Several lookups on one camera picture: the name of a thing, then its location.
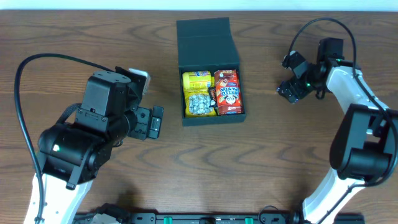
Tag yellow candy bag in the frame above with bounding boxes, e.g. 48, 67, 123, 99
184, 88, 217, 118

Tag yellow Mentos bottle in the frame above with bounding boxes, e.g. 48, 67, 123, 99
182, 71, 213, 90

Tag small black chocolate bar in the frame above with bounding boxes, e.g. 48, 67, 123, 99
208, 87, 218, 108

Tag red Hello Panda biscuit box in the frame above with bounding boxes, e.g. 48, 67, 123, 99
215, 70, 243, 115

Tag dark green box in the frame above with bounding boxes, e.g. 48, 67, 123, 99
175, 17, 248, 128

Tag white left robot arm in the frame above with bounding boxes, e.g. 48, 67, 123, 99
24, 67, 164, 223

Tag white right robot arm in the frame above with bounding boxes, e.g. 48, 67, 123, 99
277, 38, 397, 223

